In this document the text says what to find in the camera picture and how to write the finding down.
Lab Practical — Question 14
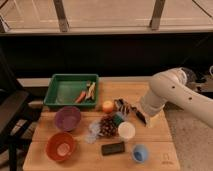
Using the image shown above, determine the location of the green sponge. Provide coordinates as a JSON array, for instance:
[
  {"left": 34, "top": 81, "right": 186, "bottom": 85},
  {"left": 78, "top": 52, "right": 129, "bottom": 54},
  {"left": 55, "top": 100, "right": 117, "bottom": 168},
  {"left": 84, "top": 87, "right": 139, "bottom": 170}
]
[{"left": 113, "top": 114, "right": 123, "bottom": 126}]

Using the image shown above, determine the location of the metal bowl on shelf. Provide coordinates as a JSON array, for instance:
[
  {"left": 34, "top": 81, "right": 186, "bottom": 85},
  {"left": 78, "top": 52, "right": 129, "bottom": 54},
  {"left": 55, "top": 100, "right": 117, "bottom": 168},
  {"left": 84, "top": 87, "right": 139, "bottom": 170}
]
[{"left": 182, "top": 67, "right": 197, "bottom": 85}]

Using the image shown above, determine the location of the pinecone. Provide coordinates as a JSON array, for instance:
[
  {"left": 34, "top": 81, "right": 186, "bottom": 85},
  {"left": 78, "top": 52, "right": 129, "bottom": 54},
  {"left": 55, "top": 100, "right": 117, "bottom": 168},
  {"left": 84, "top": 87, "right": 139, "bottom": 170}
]
[{"left": 100, "top": 116, "right": 117, "bottom": 137}]

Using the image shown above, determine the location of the orange plastic bowl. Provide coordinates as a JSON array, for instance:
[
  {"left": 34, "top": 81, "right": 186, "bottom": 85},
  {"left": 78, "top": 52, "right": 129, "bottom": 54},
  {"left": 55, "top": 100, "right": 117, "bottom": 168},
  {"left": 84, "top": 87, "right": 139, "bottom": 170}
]
[{"left": 45, "top": 132, "right": 76, "bottom": 162}]

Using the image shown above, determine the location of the orange apple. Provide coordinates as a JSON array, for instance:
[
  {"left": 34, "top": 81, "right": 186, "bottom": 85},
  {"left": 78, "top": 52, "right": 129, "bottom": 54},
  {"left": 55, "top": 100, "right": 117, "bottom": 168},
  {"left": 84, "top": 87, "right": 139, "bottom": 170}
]
[{"left": 102, "top": 100, "right": 114, "bottom": 114}]

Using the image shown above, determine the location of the green plastic tray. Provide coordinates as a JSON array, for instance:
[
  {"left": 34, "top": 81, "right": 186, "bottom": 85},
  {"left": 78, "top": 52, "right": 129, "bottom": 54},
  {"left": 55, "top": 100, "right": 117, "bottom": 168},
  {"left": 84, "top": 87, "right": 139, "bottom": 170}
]
[{"left": 44, "top": 74, "right": 99, "bottom": 109}]

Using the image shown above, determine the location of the purple plastic bowl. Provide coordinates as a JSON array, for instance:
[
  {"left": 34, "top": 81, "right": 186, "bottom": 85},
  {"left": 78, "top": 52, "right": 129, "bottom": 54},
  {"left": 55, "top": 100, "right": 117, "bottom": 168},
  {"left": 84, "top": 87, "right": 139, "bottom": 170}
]
[{"left": 54, "top": 106, "right": 81, "bottom": 131}]

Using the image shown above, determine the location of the wooden table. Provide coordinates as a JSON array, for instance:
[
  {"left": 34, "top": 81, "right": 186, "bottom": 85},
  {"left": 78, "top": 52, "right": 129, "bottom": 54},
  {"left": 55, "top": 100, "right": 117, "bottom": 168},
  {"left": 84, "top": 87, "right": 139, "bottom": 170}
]
[{"left": 22, "top": 77, "right": 181, "bottom": 171}]

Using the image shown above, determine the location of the black rectangular block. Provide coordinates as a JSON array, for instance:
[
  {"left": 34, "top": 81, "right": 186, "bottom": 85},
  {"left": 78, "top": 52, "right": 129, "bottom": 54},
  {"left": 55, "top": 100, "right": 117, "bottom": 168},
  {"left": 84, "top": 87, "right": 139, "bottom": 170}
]
[{"left": 101, "top": 142, "right": 125, "bottom": 156}]

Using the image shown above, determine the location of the black chair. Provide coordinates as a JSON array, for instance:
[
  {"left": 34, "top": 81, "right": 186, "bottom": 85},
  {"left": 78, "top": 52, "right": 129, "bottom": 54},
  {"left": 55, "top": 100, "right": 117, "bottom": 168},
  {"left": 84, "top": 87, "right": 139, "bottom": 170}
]
[{"left": 0, "top": 49, "right": 41, "bottom": 171}]

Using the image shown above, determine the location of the crumpled clear plastic wrap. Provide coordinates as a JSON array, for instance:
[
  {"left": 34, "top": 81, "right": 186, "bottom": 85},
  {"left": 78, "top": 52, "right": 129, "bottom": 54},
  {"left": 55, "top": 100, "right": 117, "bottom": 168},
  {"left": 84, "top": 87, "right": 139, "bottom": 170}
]
[{"left": 85, "top": 121, "right": 101, "bottom": 144}]

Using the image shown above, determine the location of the black handled knife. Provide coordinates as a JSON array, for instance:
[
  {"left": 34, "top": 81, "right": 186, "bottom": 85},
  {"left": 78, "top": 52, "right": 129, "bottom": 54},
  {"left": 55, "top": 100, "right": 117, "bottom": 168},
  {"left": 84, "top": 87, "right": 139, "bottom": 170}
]
[{"left": 132, "top": 107, "right": 147, "bottom": 125}]

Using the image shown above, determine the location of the blue plastic cup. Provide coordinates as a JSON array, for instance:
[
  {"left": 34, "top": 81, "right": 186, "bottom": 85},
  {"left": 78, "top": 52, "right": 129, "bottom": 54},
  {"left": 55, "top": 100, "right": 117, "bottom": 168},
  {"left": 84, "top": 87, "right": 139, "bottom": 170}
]
[{"left": 132, "top": 144, "right": 149, "bottom": 163}]

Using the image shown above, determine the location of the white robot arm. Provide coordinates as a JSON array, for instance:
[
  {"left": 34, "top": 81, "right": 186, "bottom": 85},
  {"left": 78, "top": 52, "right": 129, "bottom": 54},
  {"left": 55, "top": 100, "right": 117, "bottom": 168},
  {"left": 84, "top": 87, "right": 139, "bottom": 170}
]
[{"left": 140, "top": 67, "right": 213, "bottom": 128}]

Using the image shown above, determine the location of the striped cloth item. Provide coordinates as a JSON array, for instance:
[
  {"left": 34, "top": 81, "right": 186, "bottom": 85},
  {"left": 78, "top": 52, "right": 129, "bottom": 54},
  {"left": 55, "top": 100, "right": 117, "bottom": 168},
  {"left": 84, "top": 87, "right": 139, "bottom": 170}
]
[{"left": 114, "top": 99, "right": 132, "bottom": 116}]

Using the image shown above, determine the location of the white plastic cup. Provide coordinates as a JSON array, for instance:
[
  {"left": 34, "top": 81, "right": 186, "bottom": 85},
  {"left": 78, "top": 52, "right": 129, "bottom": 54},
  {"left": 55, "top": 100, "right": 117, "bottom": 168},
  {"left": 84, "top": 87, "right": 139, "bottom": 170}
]
[{"left": 118, "top": 122, "right": 135, "bottom": 141}]

